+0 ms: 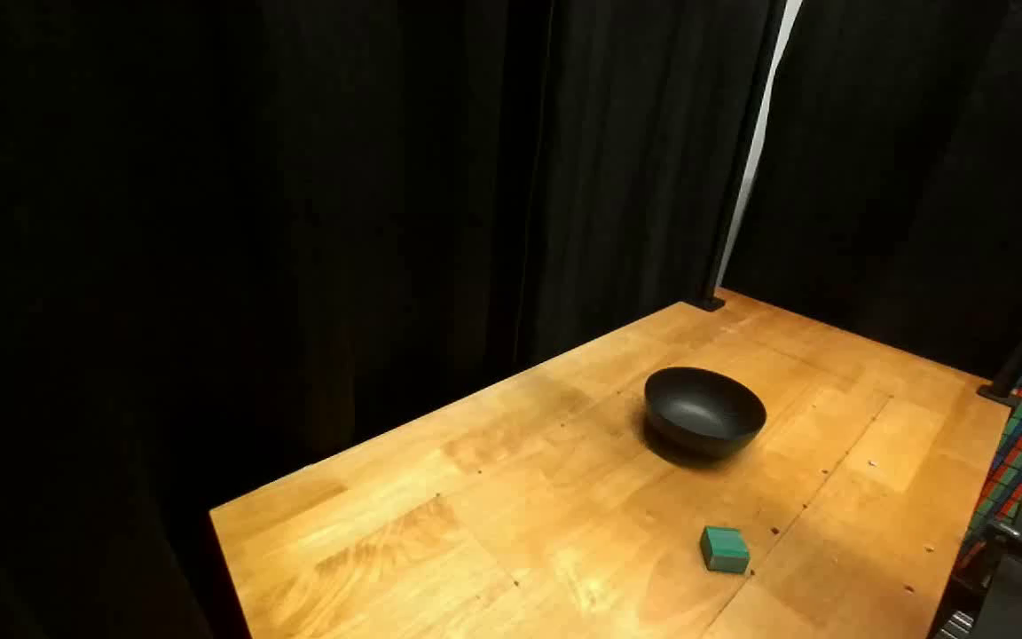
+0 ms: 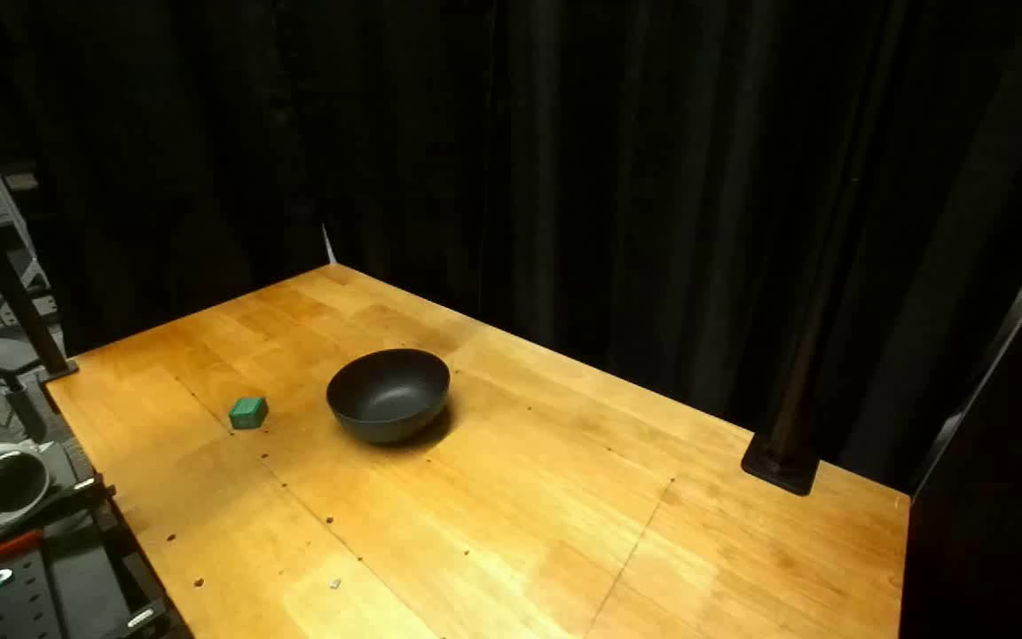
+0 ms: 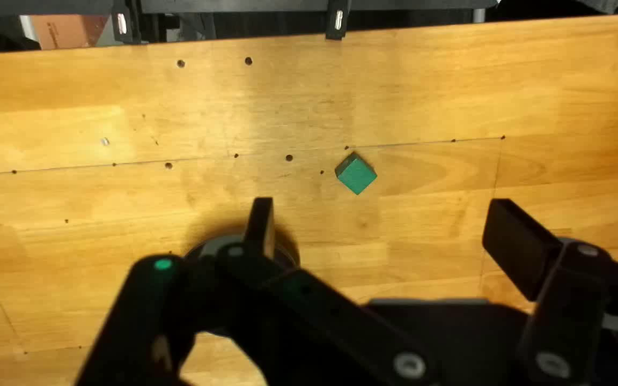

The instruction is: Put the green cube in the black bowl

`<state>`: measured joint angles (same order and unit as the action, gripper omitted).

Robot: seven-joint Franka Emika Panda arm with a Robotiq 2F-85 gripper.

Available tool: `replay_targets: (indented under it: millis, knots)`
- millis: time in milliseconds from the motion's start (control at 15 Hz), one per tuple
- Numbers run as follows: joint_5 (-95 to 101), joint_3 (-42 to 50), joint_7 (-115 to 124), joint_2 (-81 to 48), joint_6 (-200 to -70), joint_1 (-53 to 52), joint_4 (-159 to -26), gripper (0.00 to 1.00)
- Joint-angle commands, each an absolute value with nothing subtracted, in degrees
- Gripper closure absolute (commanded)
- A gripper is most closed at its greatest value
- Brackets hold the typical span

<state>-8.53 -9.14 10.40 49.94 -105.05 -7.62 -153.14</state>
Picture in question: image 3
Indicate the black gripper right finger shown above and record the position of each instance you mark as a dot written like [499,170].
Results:
[573,302]

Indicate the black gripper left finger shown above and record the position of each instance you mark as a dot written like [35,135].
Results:
[309,302]

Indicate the green cube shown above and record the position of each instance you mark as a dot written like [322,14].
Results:
[357,175]

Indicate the black table clamp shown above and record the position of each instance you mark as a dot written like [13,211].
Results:
[338,20]
[125,22]

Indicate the brown cardboard box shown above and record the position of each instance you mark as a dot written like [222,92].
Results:
[70,32]

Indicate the black metal frame bar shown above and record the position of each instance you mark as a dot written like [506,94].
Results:
[251,5]

